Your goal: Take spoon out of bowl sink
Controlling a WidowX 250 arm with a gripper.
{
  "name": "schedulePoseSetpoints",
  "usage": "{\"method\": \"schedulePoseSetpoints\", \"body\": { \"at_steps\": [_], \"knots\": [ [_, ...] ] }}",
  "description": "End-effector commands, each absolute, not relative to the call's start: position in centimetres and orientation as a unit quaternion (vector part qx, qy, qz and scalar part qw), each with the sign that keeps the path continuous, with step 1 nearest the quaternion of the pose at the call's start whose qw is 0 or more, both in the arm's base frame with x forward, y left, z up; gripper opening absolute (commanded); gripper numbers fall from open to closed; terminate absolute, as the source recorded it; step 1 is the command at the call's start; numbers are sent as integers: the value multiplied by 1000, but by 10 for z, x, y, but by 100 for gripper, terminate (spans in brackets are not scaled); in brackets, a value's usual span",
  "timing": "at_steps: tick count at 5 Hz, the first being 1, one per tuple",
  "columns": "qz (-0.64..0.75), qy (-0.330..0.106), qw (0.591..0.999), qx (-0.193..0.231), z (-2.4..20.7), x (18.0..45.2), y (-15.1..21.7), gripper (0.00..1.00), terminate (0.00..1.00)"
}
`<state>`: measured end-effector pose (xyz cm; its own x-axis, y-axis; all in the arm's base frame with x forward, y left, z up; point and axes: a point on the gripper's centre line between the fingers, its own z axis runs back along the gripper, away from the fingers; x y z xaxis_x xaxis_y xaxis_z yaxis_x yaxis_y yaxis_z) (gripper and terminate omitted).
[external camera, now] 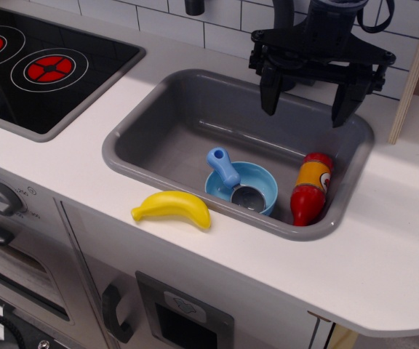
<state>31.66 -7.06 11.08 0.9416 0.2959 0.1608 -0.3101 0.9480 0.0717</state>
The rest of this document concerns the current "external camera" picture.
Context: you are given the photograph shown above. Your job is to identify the grey plastic sink basin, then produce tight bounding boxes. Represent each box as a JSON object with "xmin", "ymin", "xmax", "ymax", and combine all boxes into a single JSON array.
[{"xmin": 103, "ymin": 70, "xmax": 374, "ymax": 241}]

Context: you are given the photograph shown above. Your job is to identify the blue handled metal spoon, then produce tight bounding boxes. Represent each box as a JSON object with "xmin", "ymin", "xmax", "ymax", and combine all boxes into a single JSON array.
[{"xmin": 207, "ymin": 147, "xmax": 266, "ymax": 213}]

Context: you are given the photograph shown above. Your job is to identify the dark grey toy faucet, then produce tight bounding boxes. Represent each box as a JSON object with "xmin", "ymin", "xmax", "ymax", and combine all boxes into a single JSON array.
[{"xmin": 272, "ymin": 0, "xmax": 315, "ymax": 92}]

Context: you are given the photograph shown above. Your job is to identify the grey oven knob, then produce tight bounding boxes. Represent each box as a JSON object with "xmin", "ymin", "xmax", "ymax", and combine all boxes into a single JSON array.
[{"xmin": 0, "ymin": 182, "xmax": 23, "ymax": 217}]

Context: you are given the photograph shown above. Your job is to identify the black toy stovetop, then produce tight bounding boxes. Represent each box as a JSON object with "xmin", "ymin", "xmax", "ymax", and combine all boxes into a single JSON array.
[{"xmin": 0, "ymin": 8, "xmax": 145, "ymax": 143}]

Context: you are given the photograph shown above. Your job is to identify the black cabinet door handle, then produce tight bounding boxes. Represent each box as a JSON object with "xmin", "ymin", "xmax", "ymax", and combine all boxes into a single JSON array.
[{"xmin": 101, "ymin": 284, "xmax": 134, "ymax": 344}]

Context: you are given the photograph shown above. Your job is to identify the toy oven door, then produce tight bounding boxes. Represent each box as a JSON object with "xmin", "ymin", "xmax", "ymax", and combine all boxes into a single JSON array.
[{"xmin": 0, "ymin": 217, "xmax": 69, "ymax": 321}]

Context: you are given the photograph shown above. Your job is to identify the grey dishwasher panel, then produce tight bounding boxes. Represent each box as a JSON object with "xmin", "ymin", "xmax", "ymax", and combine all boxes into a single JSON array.
[{"xmin": 135, "ymin": 271, "xmax": 234, "ymax": 349}]

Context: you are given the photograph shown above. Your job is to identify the yellow toy banana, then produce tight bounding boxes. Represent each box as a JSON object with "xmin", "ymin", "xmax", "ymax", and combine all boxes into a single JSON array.
[{"xmin": 131, "ymin": 190, "xmax": 211, "ymax": 229}]

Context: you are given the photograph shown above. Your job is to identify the black cable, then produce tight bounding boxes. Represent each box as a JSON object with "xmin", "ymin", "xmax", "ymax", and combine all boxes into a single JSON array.
[{"xmin": 354, "ymin": 0, "xmax": 396, "ymax": 33}]

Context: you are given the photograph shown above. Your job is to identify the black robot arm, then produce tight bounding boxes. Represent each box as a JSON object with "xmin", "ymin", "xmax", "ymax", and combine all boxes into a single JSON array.
[{"xmin": 249, "ymin": 1, "xmax": 396, "ymax": 127}]

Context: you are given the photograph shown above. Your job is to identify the light blue bowl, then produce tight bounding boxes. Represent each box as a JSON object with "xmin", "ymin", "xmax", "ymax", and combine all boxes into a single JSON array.
[{"xmin": 205, "ymin": 161, "xmax": 278, "ymax": 216}]

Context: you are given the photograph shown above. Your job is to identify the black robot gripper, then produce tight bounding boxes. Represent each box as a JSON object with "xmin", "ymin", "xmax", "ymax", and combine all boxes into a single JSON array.
[{"xmin": 249, "ymin": 7, "xmax": 396, "ymax": 128}]

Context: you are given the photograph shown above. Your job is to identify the red toy ketchup bottle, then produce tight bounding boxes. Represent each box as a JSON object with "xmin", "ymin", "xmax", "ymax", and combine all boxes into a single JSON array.
[{"xmin": 290, "ymin": 153, "xmax": 333, "ymax": 226}]

